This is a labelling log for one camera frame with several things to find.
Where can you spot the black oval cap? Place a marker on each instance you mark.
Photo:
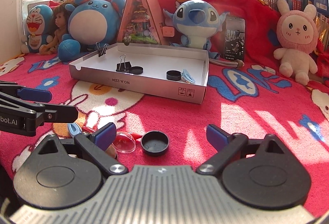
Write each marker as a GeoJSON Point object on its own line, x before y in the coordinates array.
{"type": "Point", "coordinates": [136, 70]}

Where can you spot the light blue plastic clip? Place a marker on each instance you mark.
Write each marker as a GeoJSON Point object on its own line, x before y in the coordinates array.
{"type": "Point", "coordinates": [74, 129]}
{"type": "Point", "coordinates": [186, 77]}

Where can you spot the white cardboard box tray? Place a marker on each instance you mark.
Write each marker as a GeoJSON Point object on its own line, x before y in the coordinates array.
{"type": "Point", "coordinates": [160, 70]}

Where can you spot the Stitch plush toy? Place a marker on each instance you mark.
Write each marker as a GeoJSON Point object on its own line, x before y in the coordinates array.
{"type": "Point", "coordinates": [197, 21]}

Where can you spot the pink triangular toy house box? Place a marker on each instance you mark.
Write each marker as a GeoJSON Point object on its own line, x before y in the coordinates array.
{"type": "Point", "coordinates": [143, 21]}

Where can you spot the Doraemon plush toy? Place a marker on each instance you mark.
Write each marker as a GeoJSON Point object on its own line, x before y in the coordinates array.
{"type": "Point", "coordinates": [37, 26]}

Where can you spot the pink bunny plush toy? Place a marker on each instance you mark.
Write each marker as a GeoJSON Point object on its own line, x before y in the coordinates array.
{"type": "Point", "coordinates": [298, 36]}

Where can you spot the brown walnut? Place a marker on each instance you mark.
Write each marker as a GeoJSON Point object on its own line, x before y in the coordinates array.
{"type": "Point", "coordinates": [111, 151]}

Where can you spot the black round cap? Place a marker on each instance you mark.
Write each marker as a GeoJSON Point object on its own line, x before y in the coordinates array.
{"type": "Point", "coordinates": [173, 75]}
{"type": "Point", "coordinates": [154, 143]}

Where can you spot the brown haired doll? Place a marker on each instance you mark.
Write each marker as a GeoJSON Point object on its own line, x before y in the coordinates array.
{"type": "Point", "coordinates": [59, 27]}

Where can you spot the red cartoon blanket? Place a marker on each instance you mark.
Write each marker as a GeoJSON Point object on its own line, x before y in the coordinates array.
{"type": "Point", "coordinates": [255, 100]}

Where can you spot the large black binder clip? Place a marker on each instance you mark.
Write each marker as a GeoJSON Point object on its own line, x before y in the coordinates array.
{"type": "Point", "coordinates": [123, 65]}

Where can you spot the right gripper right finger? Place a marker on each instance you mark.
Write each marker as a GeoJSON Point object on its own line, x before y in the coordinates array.
{"type": "Point", "coordinates": [229, 147]}

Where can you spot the black binder clip on box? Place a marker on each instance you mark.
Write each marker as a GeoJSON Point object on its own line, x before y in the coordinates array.
{"type": "Point", "coordinates": [102, 50]}

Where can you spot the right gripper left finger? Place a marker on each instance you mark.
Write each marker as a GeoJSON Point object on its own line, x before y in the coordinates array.
{"type": "Point", "coordinates": [93, 146]}

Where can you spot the red plastic piece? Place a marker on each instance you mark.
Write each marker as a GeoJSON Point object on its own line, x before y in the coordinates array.
{"type": "Point", "coordinates": [133, 135]}
{"type": "Point", "coordinates": [88, 129]}

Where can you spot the smartphone with screen on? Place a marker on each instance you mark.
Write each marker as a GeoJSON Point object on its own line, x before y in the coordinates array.
{"type": "Point", "coordinates": [234, 44]}

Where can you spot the round blue plush toy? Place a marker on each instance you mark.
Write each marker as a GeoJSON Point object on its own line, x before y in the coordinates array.
{"type": "Point", "coordinates": [91, 26]}

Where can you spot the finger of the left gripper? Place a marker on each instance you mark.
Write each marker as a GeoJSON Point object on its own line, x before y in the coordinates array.
{"type": "Point", "coordinates": [36, 95]}
{"type": "Point", "coordinates": [55, 114]}

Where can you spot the clear plastic dome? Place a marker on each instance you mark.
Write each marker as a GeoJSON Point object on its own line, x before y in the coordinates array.
{"type": "Point", "coordinates": [124, 143]}

